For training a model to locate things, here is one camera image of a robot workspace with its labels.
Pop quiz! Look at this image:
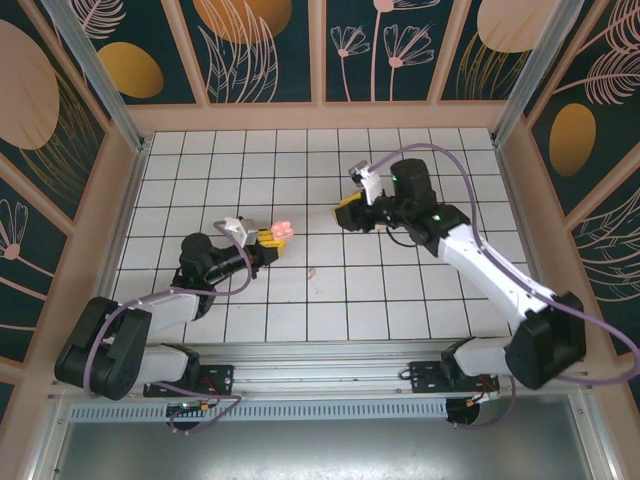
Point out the aluminium side strip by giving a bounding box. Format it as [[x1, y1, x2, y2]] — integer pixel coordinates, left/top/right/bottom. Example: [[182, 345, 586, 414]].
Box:
[[79, 139, 151, 361]]

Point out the grey metal sheet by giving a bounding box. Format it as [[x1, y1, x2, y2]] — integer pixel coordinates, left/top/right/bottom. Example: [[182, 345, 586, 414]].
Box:
[[54, 419, 591, 480]]

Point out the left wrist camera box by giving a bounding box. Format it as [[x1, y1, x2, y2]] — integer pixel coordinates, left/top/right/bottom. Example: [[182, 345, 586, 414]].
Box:
[[223, 215, 261, 247]]

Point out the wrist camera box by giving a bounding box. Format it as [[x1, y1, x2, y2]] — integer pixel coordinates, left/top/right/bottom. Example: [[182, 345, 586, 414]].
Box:
[[223, 215, 261, 247], [347, 158, 385, 206]]

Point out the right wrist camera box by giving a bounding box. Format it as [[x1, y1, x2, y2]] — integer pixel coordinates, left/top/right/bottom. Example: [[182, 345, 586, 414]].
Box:
[[347, 158, 385, 206]]

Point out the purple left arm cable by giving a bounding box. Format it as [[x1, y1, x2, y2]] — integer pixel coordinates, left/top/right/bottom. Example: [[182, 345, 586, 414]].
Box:
[[85, 220, 254, 436]]

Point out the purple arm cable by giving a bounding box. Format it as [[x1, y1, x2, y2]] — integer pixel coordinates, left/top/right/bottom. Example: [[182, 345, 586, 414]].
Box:
[[369, 143, 640, 431], [85, 220, 254, 436]]

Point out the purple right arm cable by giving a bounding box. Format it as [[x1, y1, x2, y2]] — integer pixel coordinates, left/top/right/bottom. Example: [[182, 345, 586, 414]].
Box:
[[369, 143, 640, 431]]

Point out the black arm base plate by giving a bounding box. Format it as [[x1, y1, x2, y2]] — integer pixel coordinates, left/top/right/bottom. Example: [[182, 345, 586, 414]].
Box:
[[143, 364, 236, 399], [409, 360, 501, 396]]

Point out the aluminium mounting rail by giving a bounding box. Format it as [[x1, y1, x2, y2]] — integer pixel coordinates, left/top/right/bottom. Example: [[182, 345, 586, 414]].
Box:
[[49, 342, 596, 401]]

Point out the grey slotted cable duct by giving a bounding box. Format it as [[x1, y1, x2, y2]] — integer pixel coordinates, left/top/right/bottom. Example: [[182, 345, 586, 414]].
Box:
[[67, 398, 449, 421]]

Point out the aluminium corner post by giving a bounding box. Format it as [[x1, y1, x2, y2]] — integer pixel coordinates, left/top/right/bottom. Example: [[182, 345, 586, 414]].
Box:
[[39, 0, 151, 151], [492, 0, 586, 146]]

